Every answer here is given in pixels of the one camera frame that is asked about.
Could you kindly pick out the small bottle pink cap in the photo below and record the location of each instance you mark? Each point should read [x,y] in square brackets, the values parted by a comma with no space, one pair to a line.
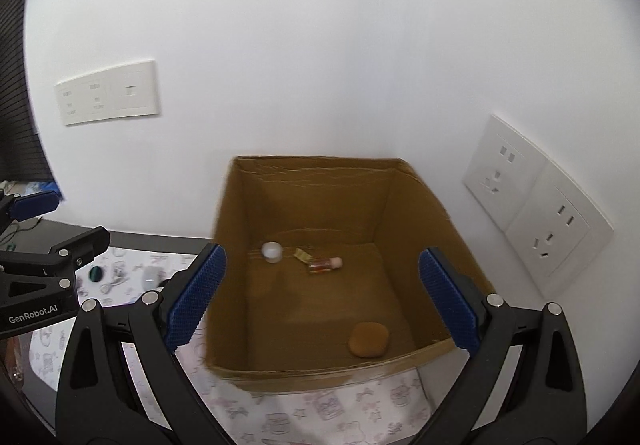
[322,266]

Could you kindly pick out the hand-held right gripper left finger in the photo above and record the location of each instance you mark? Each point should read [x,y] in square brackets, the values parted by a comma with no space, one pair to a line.
[197,297]

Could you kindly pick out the small gold wrapper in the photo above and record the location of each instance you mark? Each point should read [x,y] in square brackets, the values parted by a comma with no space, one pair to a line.
[301,255]

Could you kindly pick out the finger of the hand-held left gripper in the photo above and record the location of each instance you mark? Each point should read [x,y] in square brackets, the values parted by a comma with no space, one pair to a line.
[75,247]
[35,205]

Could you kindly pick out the white pale blue case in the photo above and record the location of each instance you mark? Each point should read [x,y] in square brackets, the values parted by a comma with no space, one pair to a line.
[150,278]

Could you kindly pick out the white printed mat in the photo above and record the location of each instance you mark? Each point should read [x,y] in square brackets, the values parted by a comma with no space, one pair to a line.
[325,410]

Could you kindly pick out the small white cap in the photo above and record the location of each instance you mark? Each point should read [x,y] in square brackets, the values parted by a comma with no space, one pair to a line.
[272,251]

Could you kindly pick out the white wall socket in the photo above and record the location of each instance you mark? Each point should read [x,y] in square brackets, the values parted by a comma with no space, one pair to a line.
[70,105]
[99,97]
[500,170]
[555,230]

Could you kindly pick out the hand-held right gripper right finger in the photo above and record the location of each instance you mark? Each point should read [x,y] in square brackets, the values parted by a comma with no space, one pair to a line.
[447,297]

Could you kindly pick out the dark window blind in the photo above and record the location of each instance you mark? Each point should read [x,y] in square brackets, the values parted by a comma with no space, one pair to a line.
[20,125]

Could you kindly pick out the brown round sponge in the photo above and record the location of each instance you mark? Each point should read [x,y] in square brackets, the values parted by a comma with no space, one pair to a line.
[369,340]

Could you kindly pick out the brown cardboard box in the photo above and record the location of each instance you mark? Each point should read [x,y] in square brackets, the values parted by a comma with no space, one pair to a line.
[300,315]

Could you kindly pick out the black powder puff green band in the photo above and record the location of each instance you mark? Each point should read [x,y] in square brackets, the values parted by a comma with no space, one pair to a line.
[96,273]

